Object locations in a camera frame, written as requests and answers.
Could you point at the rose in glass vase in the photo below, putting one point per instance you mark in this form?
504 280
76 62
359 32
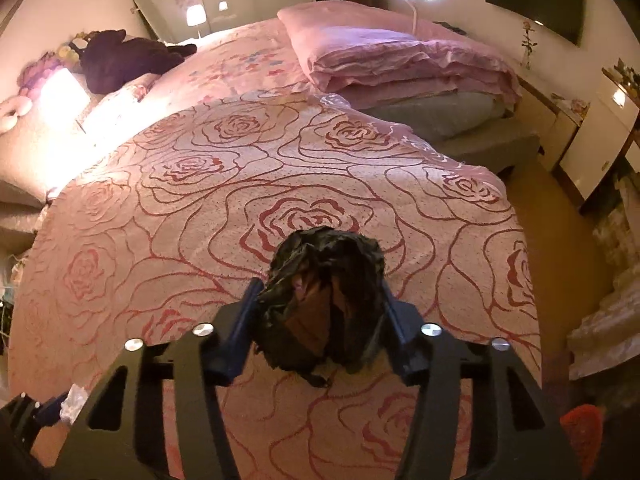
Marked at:
528 44

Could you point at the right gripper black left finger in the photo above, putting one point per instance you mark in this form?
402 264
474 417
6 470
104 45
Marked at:
154 395

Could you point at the low white tv desk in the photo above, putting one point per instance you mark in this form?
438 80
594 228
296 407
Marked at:
552 119

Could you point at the pink ring plush toy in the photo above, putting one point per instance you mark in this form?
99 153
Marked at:
11 110

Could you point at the large black wrapper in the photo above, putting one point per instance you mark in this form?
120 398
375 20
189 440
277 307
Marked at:
324 301

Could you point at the white dresser cabinet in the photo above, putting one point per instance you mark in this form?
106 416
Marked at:
605 130

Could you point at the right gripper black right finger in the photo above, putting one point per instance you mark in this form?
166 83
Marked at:
479 413

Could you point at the dark purple plush toy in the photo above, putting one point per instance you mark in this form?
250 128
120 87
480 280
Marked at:
109 59

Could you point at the grey bed frame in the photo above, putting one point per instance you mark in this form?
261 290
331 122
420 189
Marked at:
499 145

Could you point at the pink rose pattern bedspread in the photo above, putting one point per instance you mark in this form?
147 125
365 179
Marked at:
228 157

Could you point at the grey mattress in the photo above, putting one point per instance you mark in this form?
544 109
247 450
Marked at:
440 118

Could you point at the bedside glowing lamp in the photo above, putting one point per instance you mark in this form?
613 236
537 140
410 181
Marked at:
196 15

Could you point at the folded pink quilt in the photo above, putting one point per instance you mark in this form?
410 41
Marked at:
370 55

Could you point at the white tissue paper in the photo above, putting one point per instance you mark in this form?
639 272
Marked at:
72 404

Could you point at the red plastic waste basket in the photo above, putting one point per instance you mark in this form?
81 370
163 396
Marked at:
583 426

